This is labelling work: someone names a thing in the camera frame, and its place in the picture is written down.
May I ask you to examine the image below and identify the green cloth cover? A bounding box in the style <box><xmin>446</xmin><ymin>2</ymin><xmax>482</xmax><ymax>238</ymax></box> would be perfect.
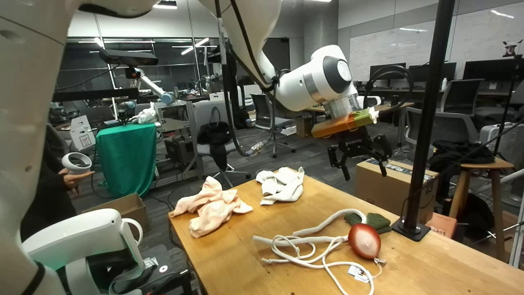
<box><xmin>95</xmin><ymin>122</ymin><xmax>161</xmax><ymax>200</ymax></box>

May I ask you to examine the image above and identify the white towel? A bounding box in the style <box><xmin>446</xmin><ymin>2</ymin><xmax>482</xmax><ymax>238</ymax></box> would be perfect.
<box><xmin>254</xmin><ymin>166</ymin><xmax>308</xmax><ymax>209</ymax></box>

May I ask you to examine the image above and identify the wooden stool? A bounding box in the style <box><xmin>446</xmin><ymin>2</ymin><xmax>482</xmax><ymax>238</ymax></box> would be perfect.
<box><xmin>447</xmin><ymin>156</ymin><xmax>516</xmax><ymax>256</ymax></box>

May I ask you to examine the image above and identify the black vertical pole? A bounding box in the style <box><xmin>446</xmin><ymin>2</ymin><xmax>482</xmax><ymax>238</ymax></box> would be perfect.
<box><xmin>392</xmin><ymin>0</ymin><xmax>457</xmax><ymax>243</ymax></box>

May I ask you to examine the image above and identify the black office chair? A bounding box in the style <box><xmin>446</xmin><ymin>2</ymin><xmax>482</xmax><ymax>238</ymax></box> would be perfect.
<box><xmin>441</xmin><ymin>77</ymin><xmax>485</xmax><ymax>117</ymax></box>

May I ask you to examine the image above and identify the grey office chair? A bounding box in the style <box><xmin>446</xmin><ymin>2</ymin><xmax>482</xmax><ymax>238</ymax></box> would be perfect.
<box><xmin>405</xmin><ymin>105</ymin><xmax>485</xmax><ymax>148</ymax></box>

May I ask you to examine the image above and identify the black tripod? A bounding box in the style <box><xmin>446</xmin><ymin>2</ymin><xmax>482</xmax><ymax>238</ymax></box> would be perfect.
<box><xmin>490</xmin><ymin>38</ymin><xmax>524</xmax><ymax>163</ymax></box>

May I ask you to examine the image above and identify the black handbag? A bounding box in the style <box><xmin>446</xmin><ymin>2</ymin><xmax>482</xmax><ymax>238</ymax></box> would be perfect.
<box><xmin>197</xmin><ymin>120</ymin><xmax>234</xmax><ymax>173</ymax></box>

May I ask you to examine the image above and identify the wall whiteboard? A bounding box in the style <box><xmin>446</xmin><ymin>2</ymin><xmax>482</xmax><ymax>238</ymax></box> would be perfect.
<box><xmin>349</xmin><ymin>15</ymin><xmax>524</xmax><ymax>84</ymax></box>

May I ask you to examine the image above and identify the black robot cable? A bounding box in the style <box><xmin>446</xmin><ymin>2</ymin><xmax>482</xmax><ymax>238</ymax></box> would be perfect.
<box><xmin>218</xmin><ymin>10</ymin><xmax>408</xmax><ymax>161</ymax></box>

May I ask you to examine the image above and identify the black computer monitor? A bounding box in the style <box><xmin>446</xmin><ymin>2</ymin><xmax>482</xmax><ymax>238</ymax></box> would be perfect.
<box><xmin>369</xmin><ymin>61</ymin><xmax>410</xmax><ymax>84</ymax></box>
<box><xmin>462</xmin><ymin>56</ymin><xmax>524</xmax><ymax>86</ymax></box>
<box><xmin>408</xmin><ymin>61</ymin><xmax>459</xmax><ymax>84</ymax></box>

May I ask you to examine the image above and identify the dark green cloth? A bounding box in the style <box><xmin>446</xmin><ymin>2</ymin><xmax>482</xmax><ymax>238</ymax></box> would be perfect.
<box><xmin>343</xmin><ymin>210</ymin><xmax>393</xmax><ymax>236</ymax></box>

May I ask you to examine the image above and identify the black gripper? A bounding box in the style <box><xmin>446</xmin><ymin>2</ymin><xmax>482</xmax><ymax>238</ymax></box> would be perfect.
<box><xmin>328</xmin><ymin>130</ymin><xmax>393</xmax><ymax>182</ymax></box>

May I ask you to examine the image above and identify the pale pink cloth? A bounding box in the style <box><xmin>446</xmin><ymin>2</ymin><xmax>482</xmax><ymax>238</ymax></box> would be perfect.
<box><xmin>169</xmin><ymin>176</ymin><xmax>256</xmax><ymax>240</ymax></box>

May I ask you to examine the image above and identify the person's hand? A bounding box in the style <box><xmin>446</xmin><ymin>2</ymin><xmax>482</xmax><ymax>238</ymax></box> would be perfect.
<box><xmin>58</xmin><ymin>168</ymin><xmax>95</xmax><ymax>191</ymax></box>

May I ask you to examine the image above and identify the small cardboard box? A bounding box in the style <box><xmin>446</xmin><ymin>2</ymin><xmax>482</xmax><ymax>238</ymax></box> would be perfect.
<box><xmin>89</xmin><ymin>192</ymin><xmax>151</xmax><ymax>235</ymax></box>

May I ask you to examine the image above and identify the person in dark clothes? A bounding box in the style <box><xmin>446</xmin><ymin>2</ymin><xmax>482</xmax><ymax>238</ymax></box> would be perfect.
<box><xmin>43</xmin><ymin>123</ymin><xmax>79</xmax><ymax>223</ymax></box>

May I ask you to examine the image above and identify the thin white cord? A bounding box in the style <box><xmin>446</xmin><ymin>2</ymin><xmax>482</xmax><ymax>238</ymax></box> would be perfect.
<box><xmin>269</xmin><ymin>233</ymin><xmax>387</xmax><ymax>295</ymax></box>

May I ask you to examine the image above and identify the cardboard box with dark strip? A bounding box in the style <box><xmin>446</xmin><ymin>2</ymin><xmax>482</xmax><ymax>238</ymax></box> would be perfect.
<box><xmin>352</xmin><ymin>156</ymin><xmax>441</xmax><ymax>227</ymax></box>

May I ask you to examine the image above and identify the white paper sign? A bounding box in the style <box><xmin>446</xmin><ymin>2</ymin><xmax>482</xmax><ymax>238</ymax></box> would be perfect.
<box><xmin>69</xmin><ymin>114</ymin><xmax>99</xmax><ymax>153</ymax></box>

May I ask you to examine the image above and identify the white VR controller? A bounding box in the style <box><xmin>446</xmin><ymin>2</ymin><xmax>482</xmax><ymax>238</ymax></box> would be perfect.
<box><xmin>61</xmin><ymin>151</ymin><xmax>95</xmax><ymax>174</ymax></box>

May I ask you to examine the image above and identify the thick white cable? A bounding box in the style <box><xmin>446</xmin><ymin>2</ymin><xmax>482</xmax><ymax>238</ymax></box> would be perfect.
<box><xmin>252</xmin><ymin>207</ymin><xmax>369</xmax><ymax>248</ymax></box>

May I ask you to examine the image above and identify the red round object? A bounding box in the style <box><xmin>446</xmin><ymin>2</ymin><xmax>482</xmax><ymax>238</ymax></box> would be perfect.
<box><xmin>347</xmin><ymin>222</ymin><xmax>383</xmax><ymax>263</ymax></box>

